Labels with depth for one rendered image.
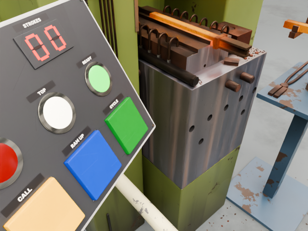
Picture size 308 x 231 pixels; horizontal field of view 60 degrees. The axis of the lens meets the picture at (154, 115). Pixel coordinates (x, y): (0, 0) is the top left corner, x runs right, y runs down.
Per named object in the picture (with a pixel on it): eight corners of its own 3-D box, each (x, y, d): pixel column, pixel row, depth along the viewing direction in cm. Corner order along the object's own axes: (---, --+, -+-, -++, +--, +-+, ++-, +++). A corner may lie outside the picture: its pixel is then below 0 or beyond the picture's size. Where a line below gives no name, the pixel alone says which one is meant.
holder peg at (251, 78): (254, 82, 88) (255, 75, 86) (249, 85, 86) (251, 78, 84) (243, 77, 90) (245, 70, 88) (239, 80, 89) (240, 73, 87)
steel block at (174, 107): (241, 144, 120) (267, 51, 92) (181, 189, 101) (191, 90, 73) (159, 91, 153) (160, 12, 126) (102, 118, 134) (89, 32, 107)
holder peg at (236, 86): (239, 90, 84) (241, 83, 82) (234, 93, 82) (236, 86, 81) (229, 85, 86) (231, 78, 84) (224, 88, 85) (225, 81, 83)
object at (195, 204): (224, 204, 149) (241, 144, 120) (175, 249, 130) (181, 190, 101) (158, 149, 183) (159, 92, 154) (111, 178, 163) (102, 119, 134)
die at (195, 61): (227, 57, 89) (232, 32, 83) (185, 77, 78) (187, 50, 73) (147, 24, 114) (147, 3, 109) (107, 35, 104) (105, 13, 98)
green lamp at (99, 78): (117, 89, 45) (115, 66, 43) (93, 99, 43) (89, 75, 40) (107, 81, 47) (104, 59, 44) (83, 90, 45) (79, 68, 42)
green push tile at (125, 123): (149, 128, 51) (130, 95, 48) (130, 155, 46) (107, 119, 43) (142, 130, 52) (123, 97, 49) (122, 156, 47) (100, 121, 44)
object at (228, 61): (238, 62, 86) (239, 58, 86) (238, 66, 84) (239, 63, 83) (224, 60, 87) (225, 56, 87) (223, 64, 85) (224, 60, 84)
